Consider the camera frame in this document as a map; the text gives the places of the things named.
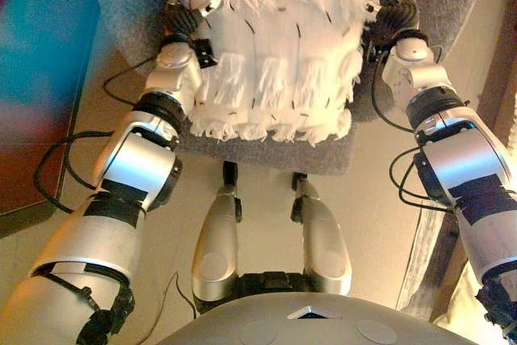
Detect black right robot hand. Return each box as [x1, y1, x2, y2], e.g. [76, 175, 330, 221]
[365, 0, 421, 39]

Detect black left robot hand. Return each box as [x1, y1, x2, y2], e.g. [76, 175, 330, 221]
[161, 0, 223, 41]

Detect white fringed cushion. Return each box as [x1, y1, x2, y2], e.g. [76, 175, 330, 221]
[164, 0, 393, 148]

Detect glossy dark cabinet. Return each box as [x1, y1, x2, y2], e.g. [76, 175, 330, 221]
[0, 0, 102, 239]

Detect grey fabric armchair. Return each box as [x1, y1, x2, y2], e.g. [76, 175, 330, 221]
[90, 0, 492, 176]

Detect cream duvet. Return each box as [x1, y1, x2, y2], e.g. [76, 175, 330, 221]
[432, 255, 517, 345]

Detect grey robot torso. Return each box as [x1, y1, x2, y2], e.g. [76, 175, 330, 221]
[155, 270, 469, 345]

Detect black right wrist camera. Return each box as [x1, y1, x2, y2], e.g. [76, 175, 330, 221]
[365, 40, 391, 64]

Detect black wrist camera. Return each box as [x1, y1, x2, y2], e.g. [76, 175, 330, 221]
[191, 37, 219, 68]
[365, 40, 391, 64]

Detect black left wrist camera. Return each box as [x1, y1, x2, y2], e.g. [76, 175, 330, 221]
[191, 37, 219, 68]

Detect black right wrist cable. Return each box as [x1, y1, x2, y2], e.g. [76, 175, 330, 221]
[370, 48, 415, 134]

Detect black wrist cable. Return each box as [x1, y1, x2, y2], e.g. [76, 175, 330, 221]
[103, 57, 158, 106]
[370, 48, 415, 134]

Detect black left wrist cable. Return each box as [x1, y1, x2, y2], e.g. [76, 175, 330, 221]
[103, 57, 158, 106]

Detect black right elbow cable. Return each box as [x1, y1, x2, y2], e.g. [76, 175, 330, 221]
[389, 146, 457, 213]

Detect black elbow cable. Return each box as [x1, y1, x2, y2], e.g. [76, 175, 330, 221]
[389, 146, 457, 213]
[32, 130, 114, 215]

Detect black left elbow cable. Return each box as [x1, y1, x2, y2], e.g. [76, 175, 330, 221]
[32, 130, 114, 215]

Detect thin black camera cable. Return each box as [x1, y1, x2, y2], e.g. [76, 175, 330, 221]
[174, 271, 198, 319]

